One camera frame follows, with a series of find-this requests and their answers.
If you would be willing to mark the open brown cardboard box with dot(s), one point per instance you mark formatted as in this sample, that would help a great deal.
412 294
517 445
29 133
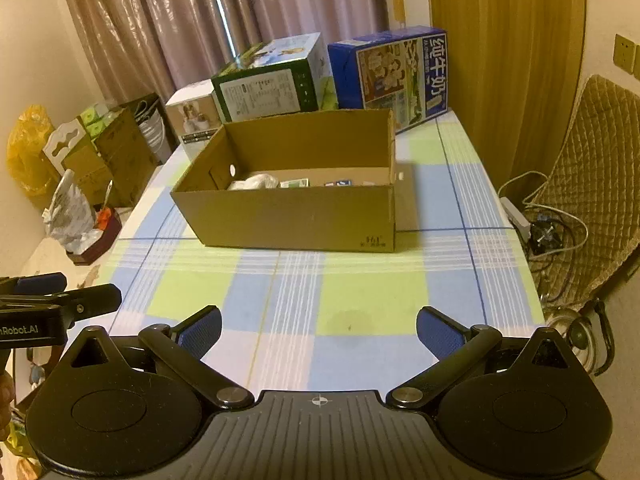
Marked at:
358 145

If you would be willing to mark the checkered blue green tablecloth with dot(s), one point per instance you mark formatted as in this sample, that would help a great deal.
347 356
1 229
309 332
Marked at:
328 320

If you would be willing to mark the green milk carton box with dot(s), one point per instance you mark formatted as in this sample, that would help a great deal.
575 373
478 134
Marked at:
283 76

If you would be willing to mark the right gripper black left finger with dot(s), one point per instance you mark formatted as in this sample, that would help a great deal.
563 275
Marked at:
180 349

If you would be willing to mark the white humidifier product box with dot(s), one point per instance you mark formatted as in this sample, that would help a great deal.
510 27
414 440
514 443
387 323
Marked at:
193 114

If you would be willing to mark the white crumpled item in box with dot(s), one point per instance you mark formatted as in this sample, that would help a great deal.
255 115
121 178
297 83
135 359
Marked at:
255 182

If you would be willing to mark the white laundry basket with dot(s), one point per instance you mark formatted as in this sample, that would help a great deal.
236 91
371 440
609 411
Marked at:
152 126

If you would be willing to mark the blue milk carton box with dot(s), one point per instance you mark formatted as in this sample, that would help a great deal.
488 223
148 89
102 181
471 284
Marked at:
403 70

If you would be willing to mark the white power strip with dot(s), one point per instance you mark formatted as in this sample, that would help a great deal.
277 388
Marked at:
517 219

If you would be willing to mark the blue small packet in box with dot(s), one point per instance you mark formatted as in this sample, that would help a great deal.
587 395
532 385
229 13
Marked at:
343 182

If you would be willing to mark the yellow plastic bag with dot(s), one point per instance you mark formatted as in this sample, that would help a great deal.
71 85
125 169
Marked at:
29 167

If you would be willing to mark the dark red tissue box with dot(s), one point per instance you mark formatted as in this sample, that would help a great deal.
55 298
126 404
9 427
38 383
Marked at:
109 226

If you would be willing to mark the pink beige curtain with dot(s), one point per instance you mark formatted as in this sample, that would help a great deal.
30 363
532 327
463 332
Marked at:
136 47

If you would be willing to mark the wooden door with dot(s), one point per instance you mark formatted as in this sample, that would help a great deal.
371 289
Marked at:
513 69

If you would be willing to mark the quilted beige chair cushion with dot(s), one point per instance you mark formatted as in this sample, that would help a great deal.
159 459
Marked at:
595 179

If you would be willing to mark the green tissue packs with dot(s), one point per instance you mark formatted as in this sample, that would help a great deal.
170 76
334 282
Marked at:
97 117

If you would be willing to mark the brown cardboard box on floor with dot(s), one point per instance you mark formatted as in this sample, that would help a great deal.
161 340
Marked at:
121 155

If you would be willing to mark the double wall socket plate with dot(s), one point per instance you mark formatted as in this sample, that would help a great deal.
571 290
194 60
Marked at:
626 55

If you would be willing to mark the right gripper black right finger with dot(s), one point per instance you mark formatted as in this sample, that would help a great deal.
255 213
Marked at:
459 351

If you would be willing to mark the green packet in box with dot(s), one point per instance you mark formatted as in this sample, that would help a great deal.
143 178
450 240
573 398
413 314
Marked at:
295 183

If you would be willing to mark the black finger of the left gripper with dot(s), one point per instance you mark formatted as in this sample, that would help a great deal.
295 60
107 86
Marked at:
35 285
81 304

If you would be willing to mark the person's left hand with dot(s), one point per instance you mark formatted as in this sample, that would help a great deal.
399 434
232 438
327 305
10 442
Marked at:
7 396

